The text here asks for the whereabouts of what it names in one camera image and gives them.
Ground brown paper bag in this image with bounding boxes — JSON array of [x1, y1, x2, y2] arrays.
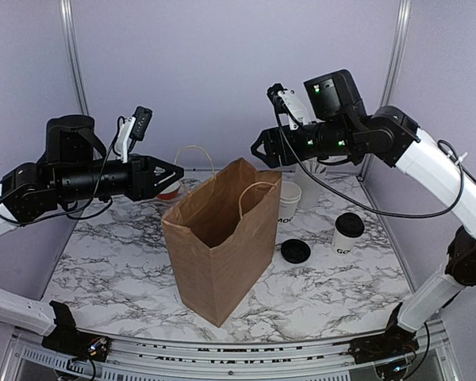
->
[[161, 158, 282, 327]]

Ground front aluminium rail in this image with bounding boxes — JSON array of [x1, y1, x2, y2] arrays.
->
[[0, 321, 461, 380]]

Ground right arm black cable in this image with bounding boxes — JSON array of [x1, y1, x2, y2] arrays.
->
[[273, 94, 476, 219]]

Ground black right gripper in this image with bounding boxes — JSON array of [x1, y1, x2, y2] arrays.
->
[[252, 117, 361, 167]]

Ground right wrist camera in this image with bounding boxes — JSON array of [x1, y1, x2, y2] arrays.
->
[[267, 83, 312, 131]]

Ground orange and white bowl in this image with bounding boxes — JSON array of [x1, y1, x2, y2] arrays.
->
[[156, 181, 181, 200]]

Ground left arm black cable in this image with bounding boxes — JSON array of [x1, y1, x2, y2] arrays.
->
[[0, 117, 134, 228]]

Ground aluminium frame post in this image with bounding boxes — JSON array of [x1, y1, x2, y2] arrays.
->
[[59, 0, 90, 115], [380, 0, 413, 106]]

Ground white ribbed straw holder cup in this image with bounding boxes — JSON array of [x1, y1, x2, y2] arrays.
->
[[294, 160, 327, 210]]

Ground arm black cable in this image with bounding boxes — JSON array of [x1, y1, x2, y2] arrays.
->
[[273, 94, 476, 219], [0, 117, 134, 228]]

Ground black plastic cup lid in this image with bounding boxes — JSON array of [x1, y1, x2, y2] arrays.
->
[[281, 239, 311, 264], [335, 212, 365, 238]]

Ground stack of white paper cups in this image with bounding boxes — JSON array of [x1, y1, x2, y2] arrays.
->
[[278, 181, 302, 224]]

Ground left aluminium frame post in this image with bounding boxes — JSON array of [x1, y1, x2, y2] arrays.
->
[[59, 0, 90, 115]]

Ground white wrapped straws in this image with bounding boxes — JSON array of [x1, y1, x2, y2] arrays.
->
[[305, 161, 327, 175]]

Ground right aluminium frame post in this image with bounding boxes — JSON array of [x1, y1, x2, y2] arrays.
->
[[380, 0, 413, 106]]

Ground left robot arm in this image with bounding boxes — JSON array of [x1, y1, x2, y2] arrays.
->
[[0, 107, 184, 353]]

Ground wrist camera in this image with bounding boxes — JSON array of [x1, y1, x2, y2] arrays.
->
[[113, 106, 154, 164], [267, 83, 312, 131]]

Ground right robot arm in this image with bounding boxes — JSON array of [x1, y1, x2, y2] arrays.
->
[[251, 69, 476, 356]]

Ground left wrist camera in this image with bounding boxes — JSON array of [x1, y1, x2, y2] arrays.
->
[[113, 106, 154, 164]]

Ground white paper coffee cup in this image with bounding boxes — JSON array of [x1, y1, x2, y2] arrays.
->
[[331, 229, 358, 256]]

